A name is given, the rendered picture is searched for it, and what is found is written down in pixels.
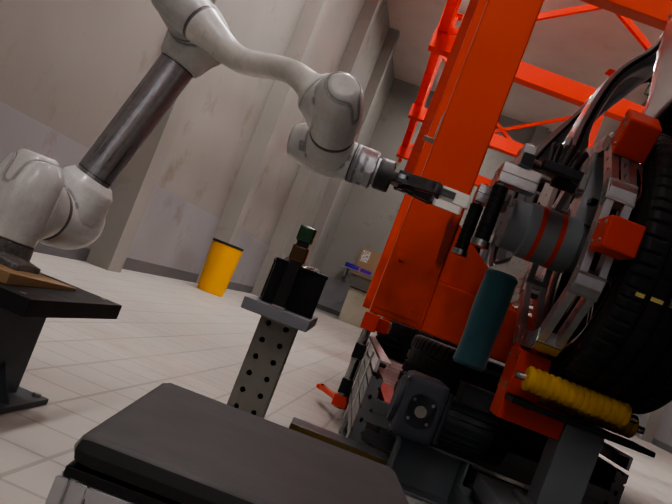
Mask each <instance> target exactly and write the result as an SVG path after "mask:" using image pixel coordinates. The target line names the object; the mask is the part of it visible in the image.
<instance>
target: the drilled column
mask: <svg viewBox="0 0 672 504"><path fill-rule="evenodd" d="M297 332H298V329H295V328H293V327H290V326H287V325H285V324H282V323H280V322H277V321H275V320H272V319H269V318H267V317H264V316H262V315H261V317H260V320H259V323H258V325H257V328H256V330H255V333H254V335H253V338H252V341H251V343H250V346H249V348H248V351H247V353H246V356H245V358H244V361H243V364H242V366H241V369H240V371H239V374H238V376H237V379H236V382H235V384H234V387H233V389H232V392H231V394H230V397H229V400H228V402H227V405H230V406H232V407H235V408H238V409H240V410H243V411H245V412H248V413H251V414H253V415H256V416H258V417H261V418H264V417H265V415H266V412H267V409H268V407H269V404H270V402H271V399H272V396H273V394H274V391H275V389H276V386H277V384H278V381H279V378H280V376H281V373H282V371H283V368H284V365H285V363H286V360H287V358H288V355H289V353H290V350H291V347H292V345H293V342H294V340H295V337H296V334H297Z"/></svg>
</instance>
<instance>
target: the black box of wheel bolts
mask: <svg viewBox="0 0 672 504"><path fill-rule="evenodd" d="M289 261H290V259H289V257H286V258H285V259H281V258H279V257H275V258H274V262H273V264H272V267H271V269H270V272H269V275H268V277H267V280H266V282H265V285H264V287H263V290H262V292H261V296H260V297H261V300H262V301H265V302H267V303H270V304H273V302H274V299H275V297H276V294H277V292H278V289H279V286H280V284H281V281H282V279H283V276H284V274H285V271H286V269H287V266H288V263H289ZM326 280H328V276H325V275H322V274H320V273H318V269H315V268H314V267H308V266H306V265H305V264H302V266H301V269H300V271H299V274H298V277H297V279H296V282H295V284H294V287H293V289H292V292H291V295H290V297H289V300H288V302H287V305H286V307H285V308H286V310H288V311H291V312H294V313H296V314H299V315H301V316H304V317H307V318H309V319H312V317H313V314H314V311H315V309H316V306H317V304H318V301H319V298H320V296H321V293H322V291H323V288H324V286H325V283H326Z"/></svg>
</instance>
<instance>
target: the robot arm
mask: <svg viewBox="0 0 672 504"><path fill-rule="evenodd" d="M151 2H152V4H153V6H154V7H155V9H156V10H157V11H158V12H159V15H160V16H161V18H162V20H163V21H164V23H165V25H166V26H167V28H168V29H167V32H166V35H165V38H164V41H163V43H162V46H161V53H162V54H161V55H160V56H159V58H158V59H157V60H156V62H155V63H154V64H153V66H152V67H151V68H150V70H149V71H148V72H147V74H146V75H145V76H144V78H143V79H142V80H141V82H140V83H139V84H138V86H137V87H136V88H135V90H134V91H133V92H132V94H131V95H130V96H129V98H128V99H127V100H126V102H125V103H124V104H123V106H122V107H121V108H120V109H119V111H118V112H117V113H116V115H115V116H114V117H113V119H112V120H111V121H110V123H109V124H108V125H107V127H106V128H105V129H104V131H103V132H102V133H101V135H100V136H99V137H98V139H97V140H96V141H95V143H94V144H93V145H92V147H91V148H90V149H89V151H88V152H87V153H86V155H85V156H84V157H83V159H82V160H81V161H80V163H79V164H78V165H71V166H67V167H64V168H63V169H62V168H61V167H60V165H59V163H58V162H57V161H56V160H54V159H51V158H49V157H46V156H43V155H41V154H38V153H35V152H33V151H30V150H27V149H20V150H18V151H14V152H12V153H11V154H9V155H8V156H7V157H6V158H5V159H4V160H3V161H2V162H1V163H0V264H2V265H4V266H6V267H9V268H11V269H14V270H17V271H25V272H31V273H35V274H39V273H40V270H41V269H40V268H38V267H37V266H35V265H34V264H32V263H31V262H30V260H31V258H32V255H33V252H34V249H35V247H36V245H37V243H38V242H40V243H42V244H45V245H48V246H51V247H55V248H59V249H66V250H74V249H80V248H84V247H87V246H89V245H91V244H92V243H93V242H95V241H96V240H97V239H98V237H99V236H100V235H101V233H102V231H103V229H104V226H105V220H106V219H105V218H106V215H107V212H108V210H109V207H110V205H111V203H112V190H111V189H109V188H110V187H111V186H112V184H113V183H114V182H115V180H116V179H117V178H118V176H119V175H120V174H121V172H122V171H123V170H124V168H125V167H126V166H127V164H128V163H129V162H130V160H131V159H132V158H133V156H134V155H135V154H136V152H137V151H138V150H139V148H140V147H141V146H142V144H143V143H144V142H145V140H146V139H147V138H148V136H149V135H150V134H151V132H152V131H153V130H154V128H155V127H156V126H157V124H158V123H159V122H160V120H161V119H162V118H163V116H164V115H165V114H166V112H167V111H168V110H169V108H170V107H171V106H172V104H173V103H174V102H175V100H176V99H177V98H178V96H179V95H180V94H181V92H182V91H183V90H184V88H185V87H186V86H187V84H188V83H189V82H190V80H191V79H192V78H198V77H200V76H202V75H203V74H204V73H205V72H207V71H208V70H210V69H211V68H213V67H216V66H219V65H220V64H223V65H224V66H226V67H228V68H229V69H231V70H233V71H235V72H237V73H240V74H243V75H247V76H253V77H259V78H265V79H271V80H277V81H282V82H285V83H287V84H288V85H289V86H291V87H292V88H293V89H294V91H295V92H296V93H297V95H298V98H299V99H298V108H299V109H300V111H301V113H302V115H303V116H304V118H305V120H306V123H301V124H297V125H295V126H294V127H293V129H292V130H291V133H290V135H289V138H288V142H287V154H288V156H289V157H290V158H291V159H292V160H294V161H295V162H296V163H298V164H299V165H301V166H303V167H304V168H306V169H308V170H310V171H313V172H315V173H317V174H320V175H323V176H326V177H329V178H333V179H341V180H345V181H347V182H349V183H353V184H355V185H358V186H362V187H364V188H366V189H367V188H368V187H369V185H370V184H371V185H372V187H373V188H374V189H377V190H379V191H382V192H386V191H387V190H388V187H389V185H390V184H391V185H392V186H394V188H393V189H394V190H398V191H400V192H403V193H405V194H407V195H409V196H411V197H413V198H415V199H418V200H420V201H422V202H424V203H426V204H432V205H433V206H436V207H439V208H441V209H444V210H446V211H449V212H451V213H454V214H457V215H460V214H461V211H462V208H465V209H468V207H469V204H470V202H471V199H472V196H470V195H467V194H465V193H462V192H460V191H457V190H455V189H452V188H449V187H447V186H444V185H442V184H441V183H440V182H437V181H434V180H430V179H427V178H424V177H420V176H417V175H414V174H411V173H408V172H405V171H404V170H400V172H399V173H398V172H395V169H396V167H397V162H396V161H393V160H391V159H388V158H386V157H384V158H382V159H381V158H380V157H381V153H380V152H379V151H376V150H374V149H371V148H368V147H366V146H364V145H361V144H358V143H356V142H355V137H356V135H357V134H358V131H359V129H360V125H361V122H362V117H363V112H364V93H363V89H362V87H361V85H360V83H359V81H358V80H357V79H356V78H355V77H354V76H353V75H351V74H350V73H347V72H343V71H336V72H332V73H325V74H319V73H317V72H315V71H313V70H312V69H311V68H309V67H308V66H306V65H304V64H303V63H301V62H299V61H297V60H295V59H292V58H289V57H285V56H280V55H275V54H270V53H265V52H260V51H255V50H251V49H248V48H246V47H244V46H242V45H241V44H240V43H239V42H238V41H237V40H236V39H235V38H234V36H233V35H232V34H231V32H230V29H229V26H228V24H227V22H226V20H225V19H224V17H223V15H222V14H221V12H220V11H219V10H218V8H217V7H216V6H215V5H214V4H213V3H212V2H211V1H210V0H151Z"/></svg>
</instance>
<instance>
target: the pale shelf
mask: <svg viewBox="0 0 672 504"><path fill-rule="evenodd" d="M271 305H272V304H270V303H267V302H265V301H262V300H261V297H260V296H244V299H243V301H242V304H241V308H244V309H246V310H249V311H251V312H254V313H257V314H259V315H262V316H264V317H267V318H269V319H272V320H275V321H277V322H280V323H282V324H285V325H287V326H290V327H293V328H295V329H298V330H300V331H303V332H307V331H309V330H310V329H311V328H313V327H314V326H315V325H316V322H317V320H318V317H316V316H314V315H313V317H312V319H309V318H307V317H304V316H301V315H299V314H296V313H294V312H291V311H288V310H286V309H285V310H284V311H283V310H281V309H278V308H276V307H273V306H271Z"/></svg>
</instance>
